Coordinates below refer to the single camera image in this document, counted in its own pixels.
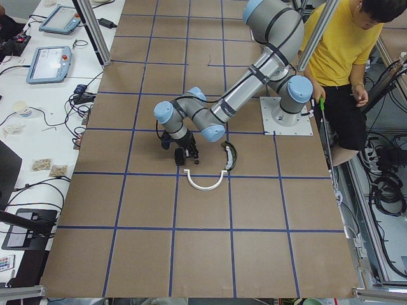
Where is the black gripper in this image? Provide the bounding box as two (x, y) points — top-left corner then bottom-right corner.
(176, 132), (200, 164)

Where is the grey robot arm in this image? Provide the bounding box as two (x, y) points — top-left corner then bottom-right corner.
(153, 1), (313, 166)

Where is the person's right hand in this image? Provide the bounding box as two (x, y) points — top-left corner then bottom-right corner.
(313, 82), (326, 104)

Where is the person's left hand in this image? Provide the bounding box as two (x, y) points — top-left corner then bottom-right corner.
(352, 83), (369, 107)

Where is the black rectangular plastic part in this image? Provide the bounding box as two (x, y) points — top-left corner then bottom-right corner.
(174, 147), (186, 166)

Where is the curved metal brake shoe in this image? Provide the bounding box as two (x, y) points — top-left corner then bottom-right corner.
(221, 140), (238, 172)

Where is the blue black usb hub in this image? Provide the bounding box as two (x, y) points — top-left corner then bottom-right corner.
(74, 84), (88, 95)

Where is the bag of small parts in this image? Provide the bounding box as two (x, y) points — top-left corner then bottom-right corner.
(31, 158), (52, 172)
(49, 165), (68, 177)

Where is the black power adapter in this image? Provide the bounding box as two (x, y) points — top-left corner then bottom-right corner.
(98, 18), (117, 29)

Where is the lower teach pendant tablet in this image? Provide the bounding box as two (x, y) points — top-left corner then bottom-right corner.
(26, 46), (71, 85)

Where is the teach pendant tablet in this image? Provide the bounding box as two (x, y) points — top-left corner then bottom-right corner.
(26, 46), (71, 85)
(39, 4), (81, 35)

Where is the black monitor stand base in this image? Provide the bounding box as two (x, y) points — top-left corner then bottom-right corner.
(1, 208), (57, 250)

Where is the small clear parts bag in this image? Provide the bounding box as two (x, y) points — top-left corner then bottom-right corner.
(3, 124), (25, 138)

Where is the upper teach pendant tablet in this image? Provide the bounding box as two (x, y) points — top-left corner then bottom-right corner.
(39, 4), (81, 35)

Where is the person in yellow shirt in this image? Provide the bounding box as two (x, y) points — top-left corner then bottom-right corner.
(303, 0), (406, 166)

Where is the colourful remote control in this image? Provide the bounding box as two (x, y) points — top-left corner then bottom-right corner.
(0, 254), (15, 272)

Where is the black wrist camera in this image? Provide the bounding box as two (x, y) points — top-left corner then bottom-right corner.
(160, 131), (172, 150)

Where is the white curved plastic bracket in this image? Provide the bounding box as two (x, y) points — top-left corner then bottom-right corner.
(183, 168), (228, 191)

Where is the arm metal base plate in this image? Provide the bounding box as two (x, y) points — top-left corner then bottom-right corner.
(260, 97), (314, 136)

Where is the green handled reach stick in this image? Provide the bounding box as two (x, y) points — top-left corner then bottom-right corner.
(319, 97), (343, 206)

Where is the aluminium frame post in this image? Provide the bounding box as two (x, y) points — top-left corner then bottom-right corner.
(72, 0), (111, 67)

